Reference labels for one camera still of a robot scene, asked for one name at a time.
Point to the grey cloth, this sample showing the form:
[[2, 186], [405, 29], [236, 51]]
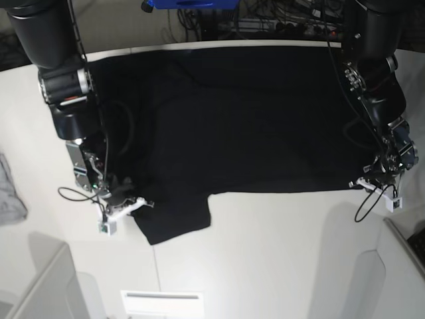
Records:
[[13, 210]]

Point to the white camera bracket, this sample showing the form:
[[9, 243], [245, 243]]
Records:
[[108, 216], [393, 200]]

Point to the black T-shirt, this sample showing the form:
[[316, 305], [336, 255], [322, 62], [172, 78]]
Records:
[[185, 125]]

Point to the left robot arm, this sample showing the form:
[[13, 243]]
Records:
[[372, 31]]

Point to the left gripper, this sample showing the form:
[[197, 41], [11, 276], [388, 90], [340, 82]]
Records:
[[400, 154]]

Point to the white base housing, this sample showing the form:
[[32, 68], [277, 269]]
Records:
[[55, 291], [404, 285]]

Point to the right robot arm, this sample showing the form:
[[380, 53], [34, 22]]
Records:
[[51, 40]]

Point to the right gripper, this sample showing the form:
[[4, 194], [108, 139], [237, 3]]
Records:
[[93, 166]]

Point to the blue plastic box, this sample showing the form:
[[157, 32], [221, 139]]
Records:
[[149, 5]]

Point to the black keyboard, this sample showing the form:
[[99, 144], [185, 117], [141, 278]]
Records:
[[417, 243]]

